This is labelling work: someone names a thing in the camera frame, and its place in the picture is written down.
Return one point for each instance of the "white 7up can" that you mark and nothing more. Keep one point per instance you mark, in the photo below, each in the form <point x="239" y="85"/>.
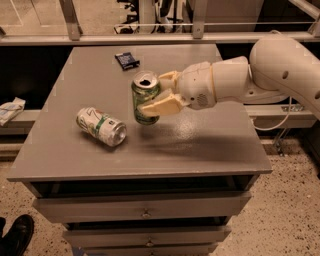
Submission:
<point x="101" y="126"/>

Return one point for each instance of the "metal railing frame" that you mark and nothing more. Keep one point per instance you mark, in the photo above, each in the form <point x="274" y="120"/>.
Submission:
<point x="133" y="22"/>

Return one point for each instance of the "grey drawer cabinet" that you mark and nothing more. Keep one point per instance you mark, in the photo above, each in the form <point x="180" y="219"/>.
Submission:
<point x="213" y="150"/>

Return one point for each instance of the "bottom grey drawer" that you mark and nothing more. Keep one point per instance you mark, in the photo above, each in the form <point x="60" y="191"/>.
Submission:
<point x="175" y="250"/>

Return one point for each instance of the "grey drawer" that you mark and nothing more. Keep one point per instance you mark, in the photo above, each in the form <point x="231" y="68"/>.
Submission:
<point x="145" y="236"/>
<point x="142" y="207"/>
<point x="175" y="250"/>

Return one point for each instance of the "green soda can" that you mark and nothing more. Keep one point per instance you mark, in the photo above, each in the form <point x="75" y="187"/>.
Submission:
<point x="145" y="86"/>

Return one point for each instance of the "middle grey drawer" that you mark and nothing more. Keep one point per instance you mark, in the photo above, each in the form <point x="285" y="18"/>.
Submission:
<point x="145" y="236"/>

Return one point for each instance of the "white folded cloth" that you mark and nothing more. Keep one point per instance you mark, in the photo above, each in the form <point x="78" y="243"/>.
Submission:
<point x="9" y="110"/>

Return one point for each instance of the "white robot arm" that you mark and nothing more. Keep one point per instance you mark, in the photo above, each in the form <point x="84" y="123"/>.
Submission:
<point x="277" y="67"/>

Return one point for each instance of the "top grey drawer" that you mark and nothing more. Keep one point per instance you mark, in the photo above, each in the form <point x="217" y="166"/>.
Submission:
<point x="142" y="207"/>

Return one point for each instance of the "dark blue snack packet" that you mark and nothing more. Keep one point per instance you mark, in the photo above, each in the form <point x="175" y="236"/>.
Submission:
<point x="126" y="60"/>

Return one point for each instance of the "black leather shoe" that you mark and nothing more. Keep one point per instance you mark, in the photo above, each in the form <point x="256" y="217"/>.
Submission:
<point x="17" y="239"/>

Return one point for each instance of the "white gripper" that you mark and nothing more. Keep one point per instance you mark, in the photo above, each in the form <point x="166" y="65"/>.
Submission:
<point x="196" y="85"/>

